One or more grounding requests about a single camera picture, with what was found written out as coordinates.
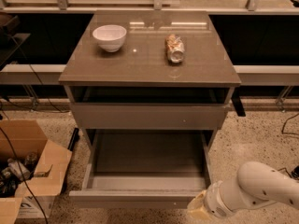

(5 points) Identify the grey drawer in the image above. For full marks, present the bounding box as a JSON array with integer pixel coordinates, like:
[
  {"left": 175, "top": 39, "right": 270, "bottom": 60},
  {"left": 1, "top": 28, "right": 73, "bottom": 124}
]
[
  {"left": 70, "top": 130, "right": 211, "bottom": 209},
  {"left": 71, "top": 103, "right": 228, "bottom": 130}
]

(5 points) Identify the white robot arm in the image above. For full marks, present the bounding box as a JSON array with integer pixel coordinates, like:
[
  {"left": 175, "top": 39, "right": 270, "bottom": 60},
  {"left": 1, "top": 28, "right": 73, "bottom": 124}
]
[{"left": 187, "top": 161, "right": 299, "bottom": 220}]

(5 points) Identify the grey drawer cabinet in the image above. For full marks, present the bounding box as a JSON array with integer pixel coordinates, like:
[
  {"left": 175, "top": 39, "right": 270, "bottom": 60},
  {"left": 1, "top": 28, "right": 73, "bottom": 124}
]
[{"left": 58, "top": 10, "right": 242, "bottom": 147}]

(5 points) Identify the crushed soda can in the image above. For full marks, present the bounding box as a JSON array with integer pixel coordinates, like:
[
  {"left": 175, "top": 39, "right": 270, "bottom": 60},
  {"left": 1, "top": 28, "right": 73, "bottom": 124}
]
[{"left": 164, "top": 34, "right": 185, "bottom": 63}]

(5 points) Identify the brown cardboard box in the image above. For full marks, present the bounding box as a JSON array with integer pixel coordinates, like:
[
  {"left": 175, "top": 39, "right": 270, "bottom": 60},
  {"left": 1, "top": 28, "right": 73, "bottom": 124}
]
[{"left": 0, "top": 120, "right": 72, "bottom": 224}]

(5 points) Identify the crumpled trash in box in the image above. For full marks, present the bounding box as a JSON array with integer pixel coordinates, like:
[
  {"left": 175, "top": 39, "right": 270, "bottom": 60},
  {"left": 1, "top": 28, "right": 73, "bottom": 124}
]
[{"left": 0, "top": 152, "right": 38, "bottom": 198}]

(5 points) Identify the white ceramic bowl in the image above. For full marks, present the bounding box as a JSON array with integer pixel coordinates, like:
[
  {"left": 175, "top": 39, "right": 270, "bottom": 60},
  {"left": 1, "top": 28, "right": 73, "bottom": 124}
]
[{"left": 93, "top": 24, "right": 127, "bottom": 52}]

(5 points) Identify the black cable on floor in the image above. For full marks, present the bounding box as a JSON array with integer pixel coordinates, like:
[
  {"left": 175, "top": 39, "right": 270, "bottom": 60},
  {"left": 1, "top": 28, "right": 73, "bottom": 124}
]
[{"left": 277, "top": 112, "right": 299, "bottom": 180}]

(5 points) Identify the black cable over box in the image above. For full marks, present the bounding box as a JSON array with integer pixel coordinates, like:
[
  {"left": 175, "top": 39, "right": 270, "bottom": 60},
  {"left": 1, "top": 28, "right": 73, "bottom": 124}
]
[{"left": 0, "top": 126, "right": 50, "bottom": 224}]

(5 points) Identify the white window ledge rail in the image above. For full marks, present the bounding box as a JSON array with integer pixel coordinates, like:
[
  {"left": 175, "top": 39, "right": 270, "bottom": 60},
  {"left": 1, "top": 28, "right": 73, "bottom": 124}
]
[{"left": 0, "top": 64, "right": 299, "bottom": 86}]

